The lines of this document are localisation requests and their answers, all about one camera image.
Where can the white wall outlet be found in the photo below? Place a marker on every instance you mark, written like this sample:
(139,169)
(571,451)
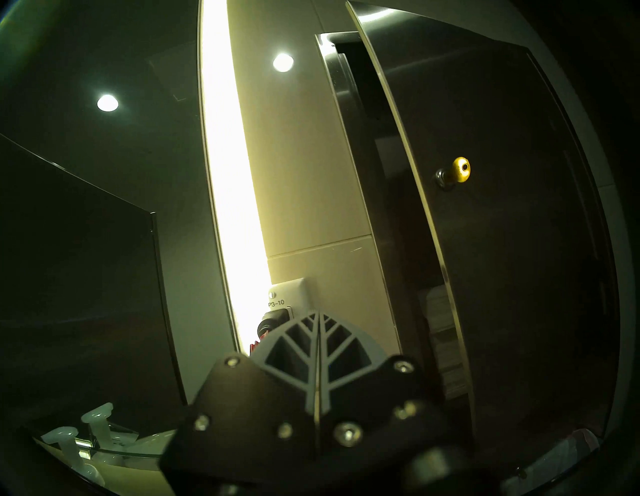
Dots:
(295,295)

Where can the paper towels inside dispenser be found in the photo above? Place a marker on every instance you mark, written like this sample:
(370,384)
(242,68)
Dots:
(445,340)

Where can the vertical wall light strip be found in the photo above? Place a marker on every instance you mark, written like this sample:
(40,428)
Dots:
(225,175)

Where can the clear soap pump bottle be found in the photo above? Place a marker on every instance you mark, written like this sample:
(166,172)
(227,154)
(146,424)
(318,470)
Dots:
(67,442)

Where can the stainless recessed dispenser cabinet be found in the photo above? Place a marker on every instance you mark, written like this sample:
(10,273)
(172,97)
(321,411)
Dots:
(350,150)

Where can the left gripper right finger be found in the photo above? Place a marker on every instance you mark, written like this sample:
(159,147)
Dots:
(370,400)

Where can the framed wall mirror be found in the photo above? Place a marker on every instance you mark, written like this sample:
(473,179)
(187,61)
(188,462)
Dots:
(75,250)

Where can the round recessed ceiling light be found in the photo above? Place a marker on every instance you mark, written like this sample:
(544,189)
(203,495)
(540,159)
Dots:
(283,62)

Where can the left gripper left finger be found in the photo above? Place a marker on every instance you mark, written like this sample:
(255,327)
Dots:
(260,415)

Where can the stainless towel dispenser door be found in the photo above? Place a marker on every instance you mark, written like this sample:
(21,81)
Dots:
(525,250)

